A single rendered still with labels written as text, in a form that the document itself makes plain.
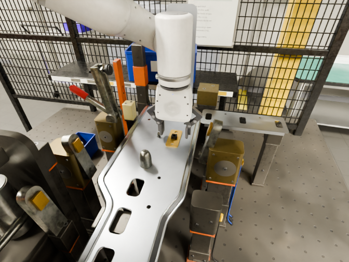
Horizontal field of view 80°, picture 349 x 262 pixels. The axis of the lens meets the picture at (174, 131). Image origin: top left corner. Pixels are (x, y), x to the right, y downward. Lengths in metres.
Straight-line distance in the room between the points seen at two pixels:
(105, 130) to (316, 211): 0.82
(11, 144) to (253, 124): 0.66
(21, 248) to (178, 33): 0.54
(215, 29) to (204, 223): 0.82
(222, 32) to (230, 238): 0.84
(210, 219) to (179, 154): 0.19
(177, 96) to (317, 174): 0.79
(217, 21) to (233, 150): 0.66
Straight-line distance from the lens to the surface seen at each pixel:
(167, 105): 0.56
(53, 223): 0.50
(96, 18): 0.45
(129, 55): 0.95
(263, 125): 0.77
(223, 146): 0.57
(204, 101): 0.83
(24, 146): 0.44
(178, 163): 0.57
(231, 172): 0.60
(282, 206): 0.94
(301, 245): 0.88
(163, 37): 0.49
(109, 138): 0.70
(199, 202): 0.50
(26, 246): 0.57
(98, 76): 0.61
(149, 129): 0.69
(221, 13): 1.05
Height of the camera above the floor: 1.40
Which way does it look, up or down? 36 degrees down
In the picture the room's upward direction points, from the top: straight up
